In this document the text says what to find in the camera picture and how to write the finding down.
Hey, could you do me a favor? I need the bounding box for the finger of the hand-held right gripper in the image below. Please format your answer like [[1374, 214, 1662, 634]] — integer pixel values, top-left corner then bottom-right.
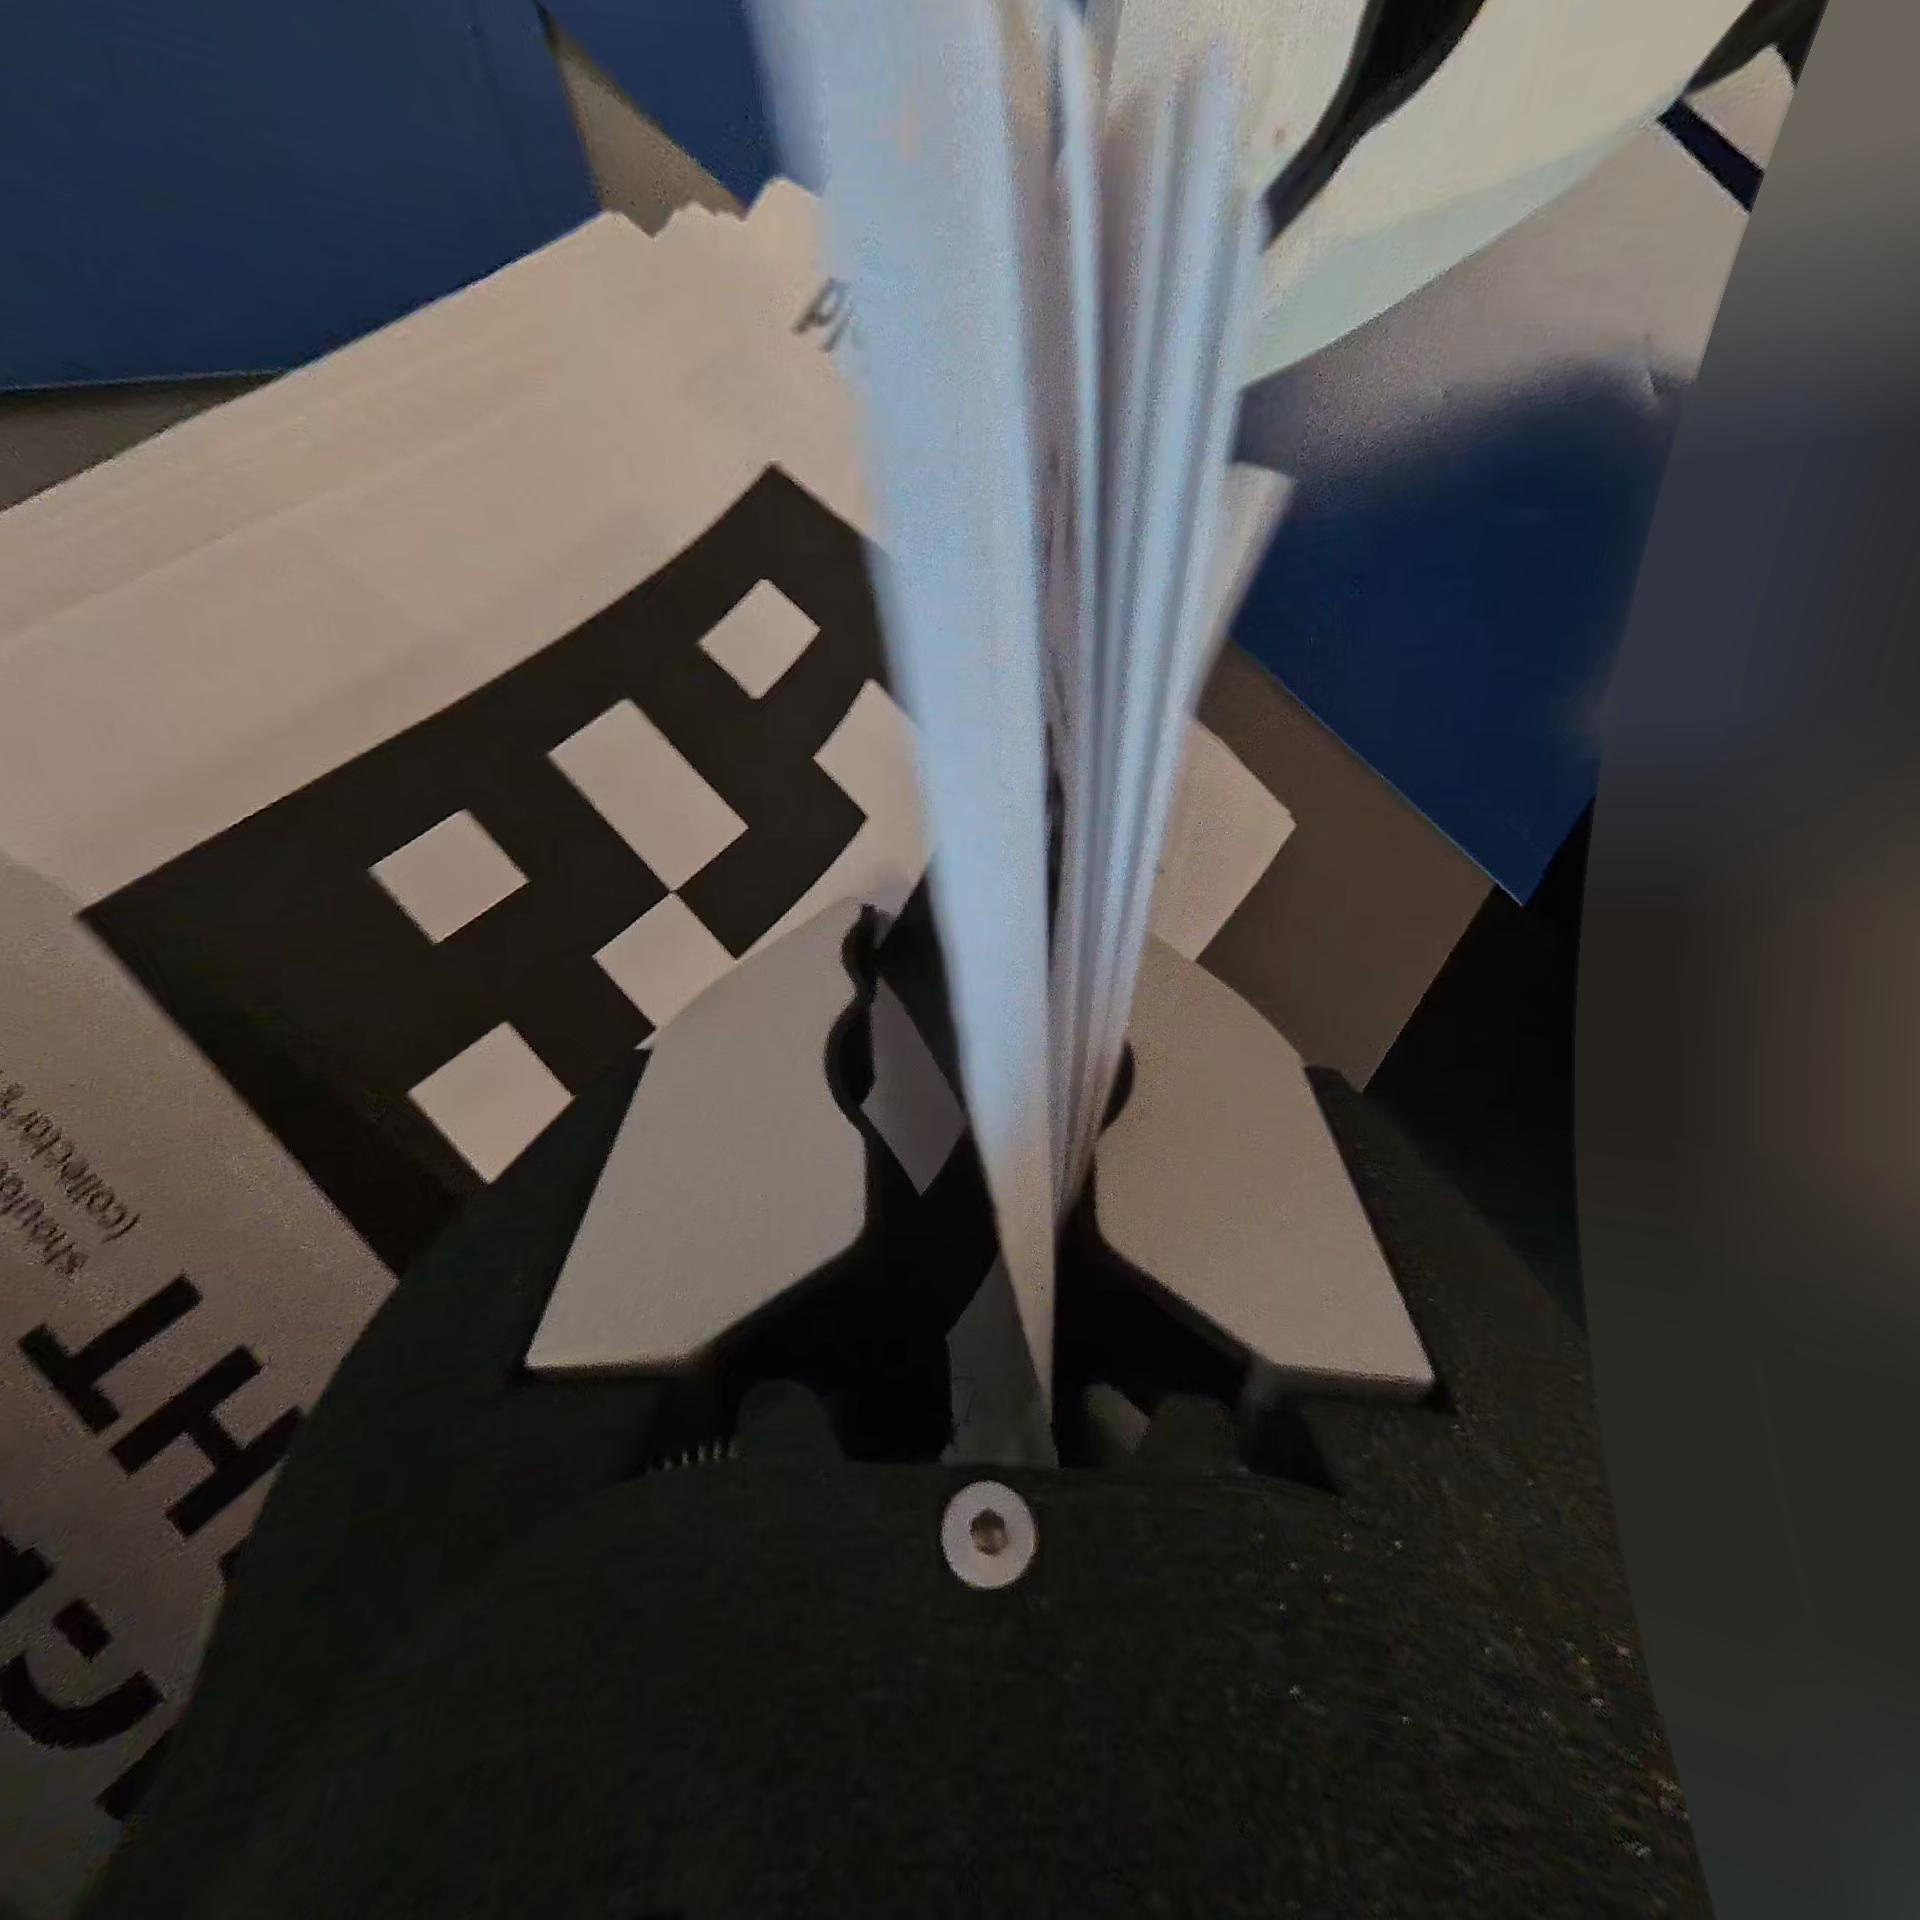
[[1253, 0, 1779, 378]]

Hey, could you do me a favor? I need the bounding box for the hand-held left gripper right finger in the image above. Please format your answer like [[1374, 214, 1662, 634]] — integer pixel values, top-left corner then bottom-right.
[[1088, 941, 1441, 1408]]

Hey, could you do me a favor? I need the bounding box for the sheaf of white paper sheets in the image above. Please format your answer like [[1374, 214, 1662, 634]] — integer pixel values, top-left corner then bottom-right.
[[744, 0, 1309, 1472]]

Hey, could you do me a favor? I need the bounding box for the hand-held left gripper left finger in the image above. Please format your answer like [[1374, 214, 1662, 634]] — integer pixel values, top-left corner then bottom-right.
[[521, 904, 887, 1382]]

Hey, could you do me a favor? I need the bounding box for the pile of printed paper sheets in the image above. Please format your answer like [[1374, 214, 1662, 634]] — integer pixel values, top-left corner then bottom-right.
[[0, 181, 1299, 1824]]

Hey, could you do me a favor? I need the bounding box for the blue folder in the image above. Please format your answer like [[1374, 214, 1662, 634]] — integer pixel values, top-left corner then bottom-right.
[[1229, 120, 1729, 905], [0, 0, 799, 396]]

